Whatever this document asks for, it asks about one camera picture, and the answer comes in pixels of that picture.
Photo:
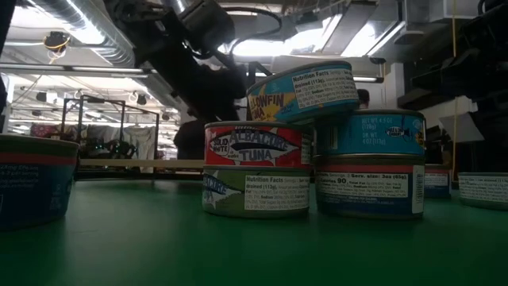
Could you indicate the red albacore tuna can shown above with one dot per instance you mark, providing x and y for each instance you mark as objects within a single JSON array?
[{"x": 258, "y": 147}]

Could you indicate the blue yellowfin tuna can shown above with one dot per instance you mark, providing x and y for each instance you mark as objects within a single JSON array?
[
  {"x": 369, "y": 135},
  {"x": 301, "y": 91}
]

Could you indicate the navy can with red stripe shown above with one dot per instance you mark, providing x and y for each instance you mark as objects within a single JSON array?
[
  {"x": 369, "y": 186},
  {"x": 35, "y": 182},
  {"x": 436, "y": 180}
]

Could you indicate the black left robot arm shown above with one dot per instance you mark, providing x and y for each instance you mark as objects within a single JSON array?
[{"x": 158, "y": 35}]

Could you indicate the person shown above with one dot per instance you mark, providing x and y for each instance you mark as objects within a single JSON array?
[
  {"x": 190, "y": 139},
  {"x": 363, "y": 99}
]

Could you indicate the grey triangular sheet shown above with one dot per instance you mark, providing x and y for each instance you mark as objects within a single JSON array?
[{"x": 460, "y": 129}]

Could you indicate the white hanging cloth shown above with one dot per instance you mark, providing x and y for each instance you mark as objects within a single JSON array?
[{"x": 141, "y": 139}]

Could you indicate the black background machine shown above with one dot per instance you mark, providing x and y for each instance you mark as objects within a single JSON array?
[{"x": 119, "y": 150}]

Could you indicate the long tube light fixture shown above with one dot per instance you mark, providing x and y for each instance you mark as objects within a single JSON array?
[{"x": 79, "y": 69}]

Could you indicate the black background rack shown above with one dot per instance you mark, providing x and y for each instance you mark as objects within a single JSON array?
[{"x": 63, "y": 119}]

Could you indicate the green table mat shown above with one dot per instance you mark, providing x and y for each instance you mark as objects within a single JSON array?
[{"x": 158, "y": 246}]

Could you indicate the black yellow ceiling reel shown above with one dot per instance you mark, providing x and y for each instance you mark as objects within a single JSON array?
[{"x": 56, "y": 41}]

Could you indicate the colourful patchwork quilt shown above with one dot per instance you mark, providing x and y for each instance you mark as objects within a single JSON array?
[{"x": 43, "y": 130}]

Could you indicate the silver ribbed ceiling duct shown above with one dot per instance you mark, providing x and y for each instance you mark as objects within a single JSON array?
[{"x": 99, "y": 35}]

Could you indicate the grey slanted ceiling duct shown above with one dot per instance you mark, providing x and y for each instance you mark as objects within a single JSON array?
[{"x": 353, "y": 24}]

